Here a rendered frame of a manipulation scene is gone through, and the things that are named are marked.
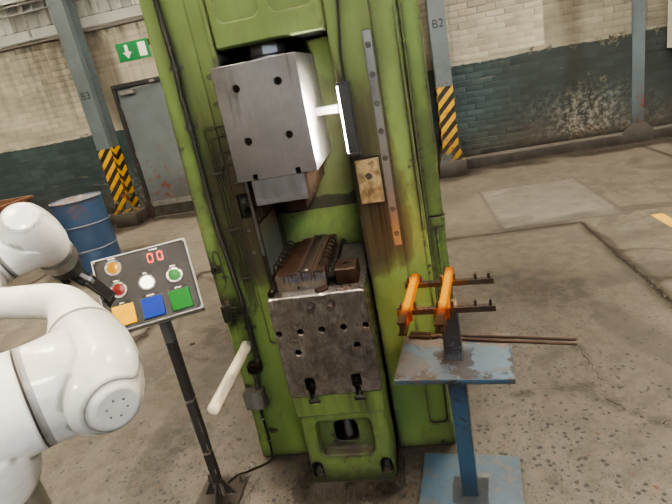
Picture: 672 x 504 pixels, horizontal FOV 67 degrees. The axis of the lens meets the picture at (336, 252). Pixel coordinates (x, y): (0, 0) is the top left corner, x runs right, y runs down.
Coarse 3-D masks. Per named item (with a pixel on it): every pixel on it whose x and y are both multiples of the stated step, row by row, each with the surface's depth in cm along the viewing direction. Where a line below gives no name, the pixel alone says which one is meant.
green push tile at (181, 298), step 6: (180, 288) 186; (186, 288) 186; (174, 294) 185; (180, 294) 185; (186, 294) 186; (174, 300) 184; (180, 300) 185; (186, 300) 185; (192, 300) 186; (174, 306) 184; (180, 306) 184; (186, 306) 185
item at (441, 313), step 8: (448, 272) 185; (448, 280) 178; (448, 288) 172; (440, 296) 167; (448, 296) 167; (440, 304) 162; (448, 304) 165; (440, 312) 156; (448, 312) 157; (440, 320) 152; (440, 328) 150
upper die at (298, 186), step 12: (264, 180) 183; (276, 180) 182; (288, 180) 182; (300, 180) 181; (312, 180) 193; (264, 192) 184; (276, 192) 184; (288, 192) 183; (300, 192) 183; (312, 192) 190; (264, 204) 186
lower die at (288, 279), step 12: (312, 240) 226; (324, 240) 225; (336, 240) 230; (300, 252) 216; (288, 264) 208; (300, 264) 199; (312, 264) 196; (324, 264) 196; (276, 276) 197; (288, 276) 195; (300, 276) 195; (312, 276) 194; (324, 276) 193; (288, 288) 197; (300, 288) 196; (312, 288) 196
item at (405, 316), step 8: (416, 280) 183; (408, 288) 178; (416, 288) 180; (408, 296) 172; (408, 304) 166; (400, 312) 160; (408, 312) 160; (400, 320) 155; (408, 320) 161; (400, 328) 154; (408, 328) 158
